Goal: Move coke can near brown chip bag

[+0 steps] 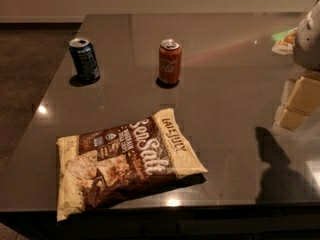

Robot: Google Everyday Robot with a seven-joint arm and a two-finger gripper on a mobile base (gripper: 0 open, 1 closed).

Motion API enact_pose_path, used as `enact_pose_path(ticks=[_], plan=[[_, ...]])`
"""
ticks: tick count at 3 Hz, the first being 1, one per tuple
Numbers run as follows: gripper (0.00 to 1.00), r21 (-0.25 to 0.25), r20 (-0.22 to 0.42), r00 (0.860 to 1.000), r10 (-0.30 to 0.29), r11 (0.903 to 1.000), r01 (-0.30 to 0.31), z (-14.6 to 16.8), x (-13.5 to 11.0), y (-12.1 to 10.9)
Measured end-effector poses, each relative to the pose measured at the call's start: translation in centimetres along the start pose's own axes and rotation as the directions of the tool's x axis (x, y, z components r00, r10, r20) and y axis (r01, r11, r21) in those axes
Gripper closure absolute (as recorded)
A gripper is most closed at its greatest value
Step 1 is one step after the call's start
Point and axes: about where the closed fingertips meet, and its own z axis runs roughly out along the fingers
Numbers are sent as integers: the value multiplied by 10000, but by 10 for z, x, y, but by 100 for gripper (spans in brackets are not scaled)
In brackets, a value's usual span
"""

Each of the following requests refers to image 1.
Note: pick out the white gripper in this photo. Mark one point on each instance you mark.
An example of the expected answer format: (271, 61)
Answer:
(308, 39)

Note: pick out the red coke can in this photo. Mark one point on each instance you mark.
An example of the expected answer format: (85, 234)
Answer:
(170, 55)

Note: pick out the green snack bag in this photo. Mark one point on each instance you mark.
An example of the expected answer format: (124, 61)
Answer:
(284, 42)

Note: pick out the brown chip bag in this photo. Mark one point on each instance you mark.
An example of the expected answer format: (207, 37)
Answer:
(102, 168)

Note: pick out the blue soda can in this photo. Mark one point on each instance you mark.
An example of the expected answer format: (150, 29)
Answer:
(83, 55)

